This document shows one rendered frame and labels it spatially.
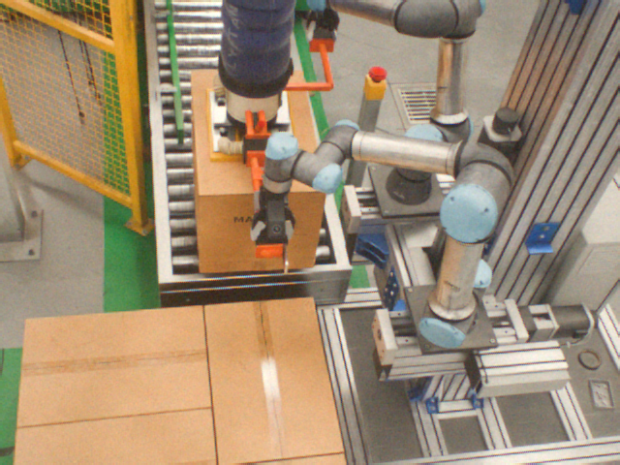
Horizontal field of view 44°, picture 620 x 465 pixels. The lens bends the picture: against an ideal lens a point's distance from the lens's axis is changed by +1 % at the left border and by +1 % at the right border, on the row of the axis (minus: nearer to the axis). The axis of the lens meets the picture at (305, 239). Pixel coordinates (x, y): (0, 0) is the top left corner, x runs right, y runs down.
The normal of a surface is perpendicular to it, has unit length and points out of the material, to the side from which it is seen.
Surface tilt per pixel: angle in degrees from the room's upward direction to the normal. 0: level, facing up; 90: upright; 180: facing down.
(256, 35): 68
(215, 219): 90
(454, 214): 82
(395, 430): 0
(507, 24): 0
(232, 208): 90
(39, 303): 0
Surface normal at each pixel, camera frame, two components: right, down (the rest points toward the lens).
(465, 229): -0.45, 0.56
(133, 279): 0.10, -0.63
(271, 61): 0.47, 0.53
